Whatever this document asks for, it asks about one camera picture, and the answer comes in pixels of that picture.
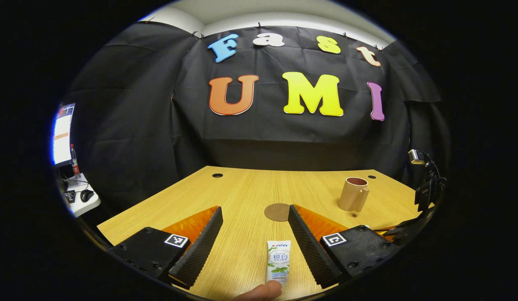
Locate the computer monitor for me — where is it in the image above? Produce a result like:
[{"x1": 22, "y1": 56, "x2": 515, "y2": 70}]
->
[{"x1": 52, "y1": 102, "x2": 76, "y2": 168}]

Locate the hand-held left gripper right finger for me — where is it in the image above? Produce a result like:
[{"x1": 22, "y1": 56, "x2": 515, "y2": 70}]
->
[{"x1": 287, "y1": 204, "x2": 401, "y2": 290}]

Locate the white toothpaste tube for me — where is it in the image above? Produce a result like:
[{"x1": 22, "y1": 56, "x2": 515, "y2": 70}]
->
[{"x1": 266, "y1": 240, "x2": 291, "y2": 287}]

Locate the brown round coaster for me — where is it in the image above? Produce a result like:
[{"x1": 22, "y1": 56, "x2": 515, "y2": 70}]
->
[{"x1": 264, "y1": 203, "x2": 292, "y2": 222}]

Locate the black backdrop cloth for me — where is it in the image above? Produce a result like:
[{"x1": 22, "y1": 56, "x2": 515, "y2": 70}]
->
[{"x1": 60, "y1": 21, "x2": 452, "y2": 218}]

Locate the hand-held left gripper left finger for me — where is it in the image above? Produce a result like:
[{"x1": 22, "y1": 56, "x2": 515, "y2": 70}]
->
[{"x1": 112, "y1": 206, "x2": 224, "y2": 290}]

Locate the beige cup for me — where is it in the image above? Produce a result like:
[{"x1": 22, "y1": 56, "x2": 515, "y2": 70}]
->
[{"x1": 338, "y1": 177, "x2": 370, "y2": 212}]

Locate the wooden desktop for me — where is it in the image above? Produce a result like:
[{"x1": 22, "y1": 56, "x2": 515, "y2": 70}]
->
[{"x1": 97, "y1": 166, "x2": 435, "y2": 301}]

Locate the red label bottle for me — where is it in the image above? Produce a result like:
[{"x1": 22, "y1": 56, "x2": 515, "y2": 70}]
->
[{"x1": 70, "y1": 144, "x2": 81, "y2": 178}]

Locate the white side desk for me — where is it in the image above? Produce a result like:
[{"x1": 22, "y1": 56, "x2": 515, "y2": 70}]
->
[{"x1": 56, "y1": 173, "x2": 101, "y2": 218}]

